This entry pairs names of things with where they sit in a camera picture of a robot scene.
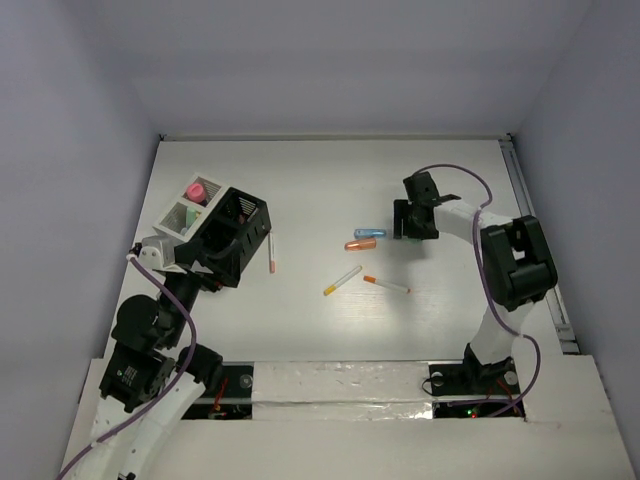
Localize green highlighter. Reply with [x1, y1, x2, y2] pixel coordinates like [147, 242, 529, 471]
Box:
[185, 207, 201, 230]

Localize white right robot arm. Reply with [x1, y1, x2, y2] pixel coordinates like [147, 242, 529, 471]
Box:
[393, 168, 558, 396]

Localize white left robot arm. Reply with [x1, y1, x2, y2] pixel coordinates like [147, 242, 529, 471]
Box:
[73, 244, 229, 479]

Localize white slotted container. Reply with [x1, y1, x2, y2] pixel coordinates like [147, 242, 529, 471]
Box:
[152, 173, 230, 244]

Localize blue correction tape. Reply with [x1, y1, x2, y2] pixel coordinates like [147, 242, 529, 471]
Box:
[354, 228, 387, 239]

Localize black slotted pen holder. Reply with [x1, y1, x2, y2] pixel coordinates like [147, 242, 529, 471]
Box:
[190, 187, 271, 288]

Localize orange correction tape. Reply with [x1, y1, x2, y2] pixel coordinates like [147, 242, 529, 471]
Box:
[344, 237, 377, 252]

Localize white pen pink cap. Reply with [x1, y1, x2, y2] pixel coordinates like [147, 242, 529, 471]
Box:
[268, 232, 277, 274]

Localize white pen orange cap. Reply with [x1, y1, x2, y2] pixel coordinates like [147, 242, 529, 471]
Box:
[363, 275, 411, 294]

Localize white pen yellow cap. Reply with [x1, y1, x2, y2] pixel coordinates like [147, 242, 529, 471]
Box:
[323, 265, 363, 296]

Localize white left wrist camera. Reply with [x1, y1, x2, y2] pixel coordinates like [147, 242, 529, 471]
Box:
[128, 235, 186, 274]

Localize metal rail on right edge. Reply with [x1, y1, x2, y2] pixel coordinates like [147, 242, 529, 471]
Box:
[499, 136, 581, 355]

